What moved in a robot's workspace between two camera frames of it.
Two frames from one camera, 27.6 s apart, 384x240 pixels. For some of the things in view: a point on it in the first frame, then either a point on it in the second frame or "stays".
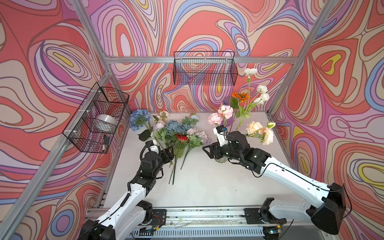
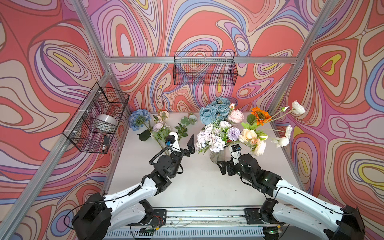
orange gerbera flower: (235, 101) → (261, 116)
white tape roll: (105, 123) stays
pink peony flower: (225, 111) → (235, 115)
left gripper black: (169, 156) → (187, 153)
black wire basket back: (204, 68) stays
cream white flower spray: (255, 128) → (257, 139)
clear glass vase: (221, 160) stays
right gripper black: (215, 146) → (229, 165)
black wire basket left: (94, 126) stays
